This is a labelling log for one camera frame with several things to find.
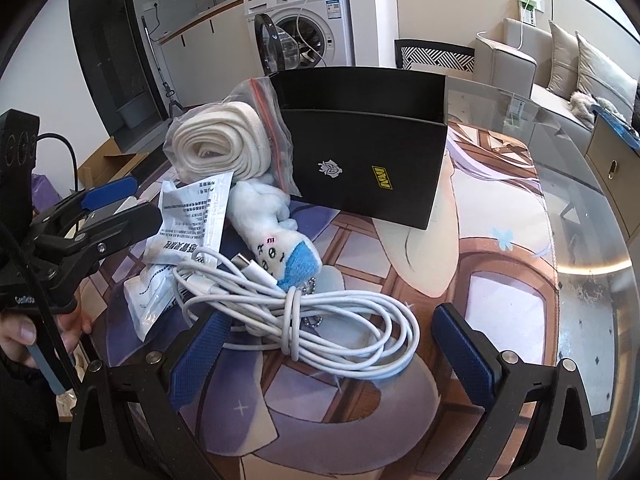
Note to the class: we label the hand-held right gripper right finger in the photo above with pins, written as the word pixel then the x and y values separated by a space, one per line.
pixel 465 355

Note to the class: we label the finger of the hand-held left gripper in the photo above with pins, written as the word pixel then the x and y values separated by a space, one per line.
pixel 135 220
pixel 107 195

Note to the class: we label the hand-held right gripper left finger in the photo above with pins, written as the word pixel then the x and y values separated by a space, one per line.
pixel 200 355

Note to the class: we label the white printed packet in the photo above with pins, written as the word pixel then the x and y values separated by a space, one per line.
pixel 192 215

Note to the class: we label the small white sachet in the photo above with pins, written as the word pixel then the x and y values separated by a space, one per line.
pixel 150 300

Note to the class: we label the white and blue plush toy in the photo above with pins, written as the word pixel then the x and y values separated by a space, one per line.
pixel 260 225

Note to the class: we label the black cardboard box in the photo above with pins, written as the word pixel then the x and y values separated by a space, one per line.
pixel 370 170

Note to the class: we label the person's left hand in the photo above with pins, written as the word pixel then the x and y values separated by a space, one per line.
pixel 20 332

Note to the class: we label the open cardboard box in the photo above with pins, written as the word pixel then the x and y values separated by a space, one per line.
pixel 112 165

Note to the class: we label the grey bin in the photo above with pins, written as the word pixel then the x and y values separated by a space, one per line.
pixel 135 112

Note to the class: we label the printed desk mat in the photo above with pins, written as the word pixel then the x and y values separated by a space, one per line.
pixel 425 260

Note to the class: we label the mop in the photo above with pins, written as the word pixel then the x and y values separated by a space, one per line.
pixel 162 75

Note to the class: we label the dark glass door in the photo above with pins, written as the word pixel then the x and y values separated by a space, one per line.
pixel 110 55

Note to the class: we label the white kitchen counter cabinet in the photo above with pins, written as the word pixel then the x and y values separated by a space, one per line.
pixel 210 35

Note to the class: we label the beige drawer cabinet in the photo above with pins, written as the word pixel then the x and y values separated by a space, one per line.
pixel 610 170

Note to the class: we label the grey fur item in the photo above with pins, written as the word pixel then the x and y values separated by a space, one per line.
pixel 585 105

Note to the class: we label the blue flat item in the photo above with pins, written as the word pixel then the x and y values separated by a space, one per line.
pixel 620 122

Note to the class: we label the white washing machine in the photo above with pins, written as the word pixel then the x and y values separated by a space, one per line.
pixel 320 10

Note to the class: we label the beige sofa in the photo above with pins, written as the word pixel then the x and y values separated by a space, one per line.
pixel 510 60

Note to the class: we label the chair with patterned back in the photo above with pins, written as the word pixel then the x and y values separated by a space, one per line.
pixel 435 57

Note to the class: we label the grey narrow cushion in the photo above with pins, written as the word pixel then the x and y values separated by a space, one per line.
pixel 562 60

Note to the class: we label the grey wide cushion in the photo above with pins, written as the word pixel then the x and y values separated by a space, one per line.
pixel 605 77

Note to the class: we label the white wall power strip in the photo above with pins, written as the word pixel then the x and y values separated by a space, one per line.
pixel 527 7

